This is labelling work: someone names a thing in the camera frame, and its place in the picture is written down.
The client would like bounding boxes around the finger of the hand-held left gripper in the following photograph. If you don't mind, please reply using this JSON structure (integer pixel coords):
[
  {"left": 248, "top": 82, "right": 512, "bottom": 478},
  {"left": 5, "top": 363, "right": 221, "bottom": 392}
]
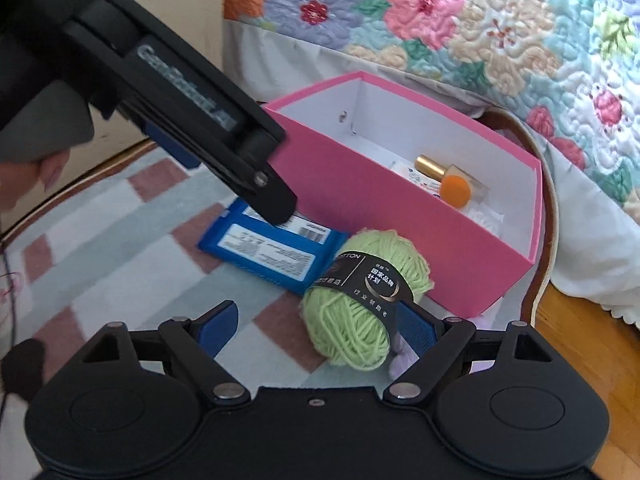
[
  {"left": 142, "top": 121, "right": 204, "bottom": 171},
  {"left": 200, "top": 151, "right": 300, "bottom": 227}
]

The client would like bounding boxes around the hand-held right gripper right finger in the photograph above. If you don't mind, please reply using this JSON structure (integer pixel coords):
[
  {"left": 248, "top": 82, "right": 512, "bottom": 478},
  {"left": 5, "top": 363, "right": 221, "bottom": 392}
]
[{"left": 384, "top": 300, "right": 553, "bottom": 403}]

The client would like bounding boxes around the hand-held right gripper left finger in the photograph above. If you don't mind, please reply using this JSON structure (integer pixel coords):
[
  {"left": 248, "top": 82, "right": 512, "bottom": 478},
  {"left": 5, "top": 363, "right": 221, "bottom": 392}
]
[{"left": 82, "top": 300, "right": 251, "bottom": 403}]

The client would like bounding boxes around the blue wet wipes packet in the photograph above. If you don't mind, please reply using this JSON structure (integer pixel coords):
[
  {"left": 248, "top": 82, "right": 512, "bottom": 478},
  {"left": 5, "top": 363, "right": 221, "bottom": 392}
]
[{"left": 197, "top": 199, "right": 351, "bottom": 297}]

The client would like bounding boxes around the green yarn ball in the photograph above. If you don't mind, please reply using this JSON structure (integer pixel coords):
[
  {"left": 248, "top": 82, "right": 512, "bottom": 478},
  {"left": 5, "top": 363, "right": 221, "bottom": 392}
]
[{"left": 300, "top": 227, "right": 435, "bottom": 372}]

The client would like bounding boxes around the pink cardboard box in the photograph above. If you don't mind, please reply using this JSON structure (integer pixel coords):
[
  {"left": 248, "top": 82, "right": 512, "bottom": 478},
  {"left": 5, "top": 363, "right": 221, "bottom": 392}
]
[{"left": 262, "top": 71, "right": 545, "bottom": 320}]

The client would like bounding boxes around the clear pack of cotton pads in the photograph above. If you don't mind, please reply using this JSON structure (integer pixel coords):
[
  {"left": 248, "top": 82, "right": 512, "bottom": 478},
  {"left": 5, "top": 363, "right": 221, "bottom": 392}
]
[{"left": 467, "top": 202, "right": 505, "bottom": 237}]

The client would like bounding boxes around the orange ball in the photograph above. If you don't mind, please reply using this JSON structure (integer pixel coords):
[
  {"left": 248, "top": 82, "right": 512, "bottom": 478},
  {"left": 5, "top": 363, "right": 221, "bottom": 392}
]
[{"left": 439, "top": 174, "right": 473, "bottom": 207}]

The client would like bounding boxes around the white tissue pack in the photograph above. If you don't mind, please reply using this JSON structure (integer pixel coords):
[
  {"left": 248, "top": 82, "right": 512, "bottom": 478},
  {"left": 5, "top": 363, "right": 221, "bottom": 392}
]
[{"left": 391, "top": 159, "right": 446, "bottom": 198}]

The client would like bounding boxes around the person's left hand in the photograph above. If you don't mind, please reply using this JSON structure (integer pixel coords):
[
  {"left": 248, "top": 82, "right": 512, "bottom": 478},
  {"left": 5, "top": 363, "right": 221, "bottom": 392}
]
[{"left": 0, "top": 152, "right": 68, "bottom": 213}]

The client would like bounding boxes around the checkered oval rug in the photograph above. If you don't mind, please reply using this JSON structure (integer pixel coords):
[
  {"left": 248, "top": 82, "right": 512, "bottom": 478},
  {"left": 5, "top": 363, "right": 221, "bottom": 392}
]
[{"left": 0, "top": 106, "right": 558, "bottom": 403}]

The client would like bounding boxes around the foundation bottle with gold cap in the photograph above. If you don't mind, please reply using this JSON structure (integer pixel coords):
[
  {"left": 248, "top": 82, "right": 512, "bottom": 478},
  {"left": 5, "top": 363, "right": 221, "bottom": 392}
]
[{"left": 414, "top": 154, "right": 490, "bottom": 206}]

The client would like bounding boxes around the floral quilt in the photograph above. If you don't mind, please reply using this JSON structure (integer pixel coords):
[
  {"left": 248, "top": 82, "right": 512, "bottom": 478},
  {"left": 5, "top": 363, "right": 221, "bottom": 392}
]
[{"left": 224, "top": 0, "right": 640, "bottom": 211}]

